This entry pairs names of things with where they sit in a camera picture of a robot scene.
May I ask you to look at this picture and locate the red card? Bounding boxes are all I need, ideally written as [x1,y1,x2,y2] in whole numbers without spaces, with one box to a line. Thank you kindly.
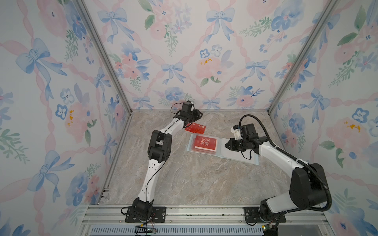
[194,135,218,152]
[185,123,206,134]

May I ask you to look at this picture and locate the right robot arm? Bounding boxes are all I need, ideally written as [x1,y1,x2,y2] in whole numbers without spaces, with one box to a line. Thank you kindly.
[225,114,332,222]

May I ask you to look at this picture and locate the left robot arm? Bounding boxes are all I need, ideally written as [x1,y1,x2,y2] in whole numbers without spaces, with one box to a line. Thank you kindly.
[130,100,203,222]

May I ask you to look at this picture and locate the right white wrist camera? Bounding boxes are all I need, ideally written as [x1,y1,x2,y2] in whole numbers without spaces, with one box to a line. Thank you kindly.
[231,125,243,140]

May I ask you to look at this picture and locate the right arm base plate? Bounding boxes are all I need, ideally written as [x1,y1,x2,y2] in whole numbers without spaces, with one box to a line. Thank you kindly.
[243,206,286,223]

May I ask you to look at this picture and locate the aluminium front rail frame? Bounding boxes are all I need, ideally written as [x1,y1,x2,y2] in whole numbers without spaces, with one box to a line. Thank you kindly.
[77,205,335,236]

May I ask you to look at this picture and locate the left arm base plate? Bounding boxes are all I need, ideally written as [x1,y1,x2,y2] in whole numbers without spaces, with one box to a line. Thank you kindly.
[121,206,166,223]

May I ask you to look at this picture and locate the right aluminium corner post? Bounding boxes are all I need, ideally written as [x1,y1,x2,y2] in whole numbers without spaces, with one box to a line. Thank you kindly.
[267,0,340,115]

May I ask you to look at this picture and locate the aluminium corner post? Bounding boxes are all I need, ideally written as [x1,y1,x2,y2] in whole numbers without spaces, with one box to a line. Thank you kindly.
[73,0,132,115]
[267,0,340,115]

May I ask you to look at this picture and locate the left aluminium corner post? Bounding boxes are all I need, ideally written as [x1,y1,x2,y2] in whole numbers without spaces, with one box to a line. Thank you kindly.
[73,0,132,115]

